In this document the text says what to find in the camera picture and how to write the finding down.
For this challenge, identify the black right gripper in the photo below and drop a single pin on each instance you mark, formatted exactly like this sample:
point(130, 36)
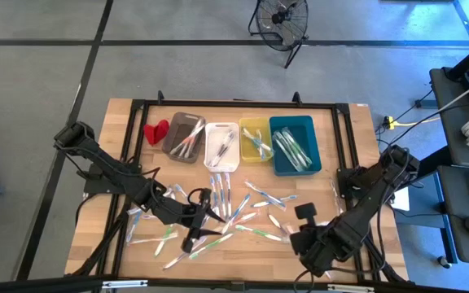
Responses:
point(305, 240)

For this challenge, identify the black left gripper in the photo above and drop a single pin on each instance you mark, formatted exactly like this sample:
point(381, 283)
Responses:
point(181, 213)

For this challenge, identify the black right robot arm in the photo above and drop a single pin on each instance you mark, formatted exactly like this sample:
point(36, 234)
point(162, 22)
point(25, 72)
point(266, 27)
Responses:
point(360, 211)

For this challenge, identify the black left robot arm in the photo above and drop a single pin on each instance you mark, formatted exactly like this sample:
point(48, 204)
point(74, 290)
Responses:
point(112, 171)

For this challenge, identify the white toothbrush in clear wrapper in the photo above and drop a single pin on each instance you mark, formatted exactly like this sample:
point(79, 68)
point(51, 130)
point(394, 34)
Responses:
point(336, 195)

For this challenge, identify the white plastic bin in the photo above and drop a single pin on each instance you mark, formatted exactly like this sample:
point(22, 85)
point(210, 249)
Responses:
point(234, 163)

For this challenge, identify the yellow plastic bin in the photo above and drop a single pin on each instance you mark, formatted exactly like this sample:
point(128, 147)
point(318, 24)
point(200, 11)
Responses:
point(246, 156)

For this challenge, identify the grey translucent bin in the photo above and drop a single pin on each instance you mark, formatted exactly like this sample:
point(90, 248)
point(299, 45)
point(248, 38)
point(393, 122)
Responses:
point(173, 128)

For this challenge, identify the white paper sheet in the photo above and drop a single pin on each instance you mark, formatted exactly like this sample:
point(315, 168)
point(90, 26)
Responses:
point(401, 201)

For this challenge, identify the teal plastic bin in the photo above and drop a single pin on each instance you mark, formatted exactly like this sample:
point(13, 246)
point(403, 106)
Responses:
point(312, 134)

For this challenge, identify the small red bin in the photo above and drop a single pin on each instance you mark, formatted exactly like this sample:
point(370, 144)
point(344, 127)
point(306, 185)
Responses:
point(155, 132)

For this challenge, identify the black table clamp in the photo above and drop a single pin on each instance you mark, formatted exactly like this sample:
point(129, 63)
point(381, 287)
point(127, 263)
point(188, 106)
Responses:
point(296, 97)
point(160, 97)

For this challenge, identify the black caster wheel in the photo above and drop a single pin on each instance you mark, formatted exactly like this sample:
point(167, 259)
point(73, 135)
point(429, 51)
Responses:
point(444, 262)

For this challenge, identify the black desk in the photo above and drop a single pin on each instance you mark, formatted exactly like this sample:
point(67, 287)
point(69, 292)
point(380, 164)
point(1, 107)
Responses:
point(458, 228)
point(450, 122)

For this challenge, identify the black gantry bar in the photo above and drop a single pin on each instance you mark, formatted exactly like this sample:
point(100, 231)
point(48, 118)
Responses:
point(35, 285)

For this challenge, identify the black floor fan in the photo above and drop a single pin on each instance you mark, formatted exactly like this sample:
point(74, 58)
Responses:
point(277, 17)

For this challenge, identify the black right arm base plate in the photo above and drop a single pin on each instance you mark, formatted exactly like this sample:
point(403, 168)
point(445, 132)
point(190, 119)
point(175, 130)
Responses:
point(346, 183)

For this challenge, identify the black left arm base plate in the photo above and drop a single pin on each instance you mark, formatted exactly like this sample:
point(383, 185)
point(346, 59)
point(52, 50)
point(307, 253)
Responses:
point(96, 188)

